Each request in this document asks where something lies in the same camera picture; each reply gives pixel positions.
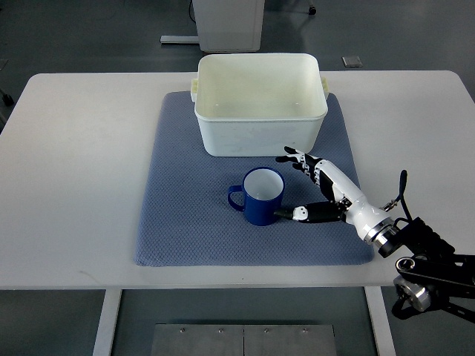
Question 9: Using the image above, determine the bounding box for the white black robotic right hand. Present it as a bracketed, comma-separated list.
[275, 146, 396, 250]

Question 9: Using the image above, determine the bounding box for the blue enamel mug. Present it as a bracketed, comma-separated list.
[227, 167, 285, 226]

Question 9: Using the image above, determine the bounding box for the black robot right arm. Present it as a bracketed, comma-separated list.
[379, 170, 474, 323]

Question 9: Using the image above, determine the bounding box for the white plastic box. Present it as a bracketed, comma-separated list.
[191, 53, 328, 157]

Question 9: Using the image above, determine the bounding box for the right white table leg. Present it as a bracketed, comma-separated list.
[364, 286, 396, 356]

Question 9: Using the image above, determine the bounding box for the white table leg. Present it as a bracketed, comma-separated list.
[364, 286, 396, 356]
[93, 289, 122, 356]

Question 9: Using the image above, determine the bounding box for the grey floor outlet plate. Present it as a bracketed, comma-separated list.
[341, 56, 363, 68]

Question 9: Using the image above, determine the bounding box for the blue quilted mat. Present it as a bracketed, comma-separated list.
[134, 92, 374, 267]

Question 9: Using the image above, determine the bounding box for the black caster top right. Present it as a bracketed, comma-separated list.
[307, 0, 317, 16]

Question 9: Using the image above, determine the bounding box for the white cabinet in background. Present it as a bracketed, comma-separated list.
[192, 0, 265, 53]

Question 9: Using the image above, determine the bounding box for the grey table foot bar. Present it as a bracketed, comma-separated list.
[160, 35, 199, 45]

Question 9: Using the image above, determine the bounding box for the left white table leg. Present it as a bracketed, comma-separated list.
[93, 289, 122, 356]

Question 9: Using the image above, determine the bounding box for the black chair caster left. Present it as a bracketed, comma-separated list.
[0, 89, 15, 107]

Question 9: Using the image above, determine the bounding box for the metal base plate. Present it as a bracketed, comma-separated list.
[151, 324, 337, 355]

